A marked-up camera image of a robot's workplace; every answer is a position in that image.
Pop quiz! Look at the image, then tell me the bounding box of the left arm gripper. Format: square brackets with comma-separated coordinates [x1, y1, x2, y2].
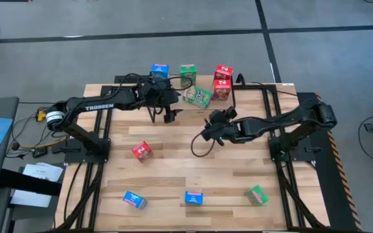
[142, 80, 184, 124]

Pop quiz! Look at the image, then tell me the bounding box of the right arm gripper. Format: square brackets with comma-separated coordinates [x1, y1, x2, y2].
[205, 106, 241, 146]

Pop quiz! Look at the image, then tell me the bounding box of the green Apple Jacks cereal box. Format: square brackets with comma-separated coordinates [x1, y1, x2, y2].
[182, 85, 213, 109]
[179, 63, 198, 87]
[243, 184, 270, 207]

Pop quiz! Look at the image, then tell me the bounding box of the red Froot Loops cereal box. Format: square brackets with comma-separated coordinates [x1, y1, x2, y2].
[212, 79, 232, 102]
[131, 140, 154, 163]
[214, 64, 234, 81]

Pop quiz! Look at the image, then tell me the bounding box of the blue Rice Krispies cereal box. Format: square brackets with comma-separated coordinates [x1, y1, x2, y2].
[184, 190, 204, 205]
[150, 63, 170, 80]
[122, 190, 148, 210]

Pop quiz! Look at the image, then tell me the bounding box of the wooden shelf with black legs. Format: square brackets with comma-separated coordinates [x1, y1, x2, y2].
[146, 71, 236, 124]

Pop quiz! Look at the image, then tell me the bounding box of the black power strip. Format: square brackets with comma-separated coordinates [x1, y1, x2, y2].
[114, 75, 150, 84]

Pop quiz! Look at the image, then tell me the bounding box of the black hazard-striped floor mat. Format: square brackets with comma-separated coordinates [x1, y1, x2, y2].
[296, 92, 364, 232]

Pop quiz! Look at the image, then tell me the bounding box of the yellow power plug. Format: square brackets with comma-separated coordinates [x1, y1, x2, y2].
[36, 109, 50, 122]

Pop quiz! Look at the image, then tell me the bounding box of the black power adapter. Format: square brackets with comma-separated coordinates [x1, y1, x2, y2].
[32, 147, 49, 159]

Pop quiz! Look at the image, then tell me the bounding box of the white paper sheet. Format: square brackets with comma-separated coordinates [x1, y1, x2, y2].
[22, 162, 64, 183]
[10, 189, 53, 208]

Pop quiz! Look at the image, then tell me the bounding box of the black flat bar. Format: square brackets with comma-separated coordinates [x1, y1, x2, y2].
[0, 168, 63, 197]

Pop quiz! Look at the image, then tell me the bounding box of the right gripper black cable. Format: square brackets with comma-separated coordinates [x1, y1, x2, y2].
[190, 132, 216, 159]

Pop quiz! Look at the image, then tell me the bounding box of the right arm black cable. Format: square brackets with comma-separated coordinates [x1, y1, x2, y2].
[236, 73, 299, 98]

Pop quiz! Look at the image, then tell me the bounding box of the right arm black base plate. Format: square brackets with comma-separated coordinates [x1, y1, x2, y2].
[268, 135, 323, 162]

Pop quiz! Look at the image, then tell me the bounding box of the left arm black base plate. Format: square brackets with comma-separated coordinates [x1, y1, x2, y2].
[63, 142, 111, 164]

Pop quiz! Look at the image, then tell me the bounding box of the yellow cable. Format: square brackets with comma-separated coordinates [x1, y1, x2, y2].
[27, 137, 68, 150]

